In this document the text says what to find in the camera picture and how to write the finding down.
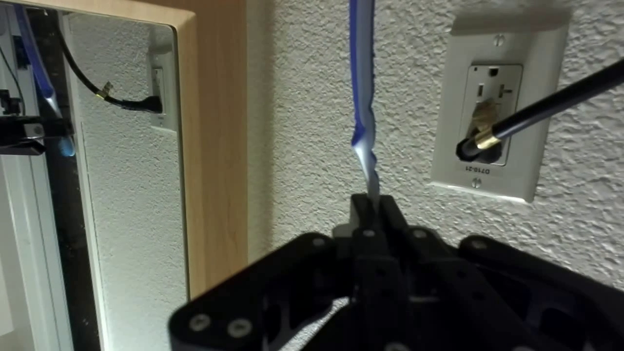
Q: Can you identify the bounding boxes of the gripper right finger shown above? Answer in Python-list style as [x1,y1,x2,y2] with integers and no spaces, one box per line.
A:
[376,195,624,351]

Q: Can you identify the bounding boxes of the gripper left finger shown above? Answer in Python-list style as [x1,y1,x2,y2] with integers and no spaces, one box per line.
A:
[168,194,377,351]

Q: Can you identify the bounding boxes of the wood framed mirror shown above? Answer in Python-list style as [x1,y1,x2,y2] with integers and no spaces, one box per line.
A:
[0,0,249,351]

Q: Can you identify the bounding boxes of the white wall socket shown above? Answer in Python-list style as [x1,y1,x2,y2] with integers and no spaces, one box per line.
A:
[429,12,571,204]

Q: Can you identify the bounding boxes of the black cable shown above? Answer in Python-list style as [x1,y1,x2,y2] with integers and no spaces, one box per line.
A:
[455,59,624,163]

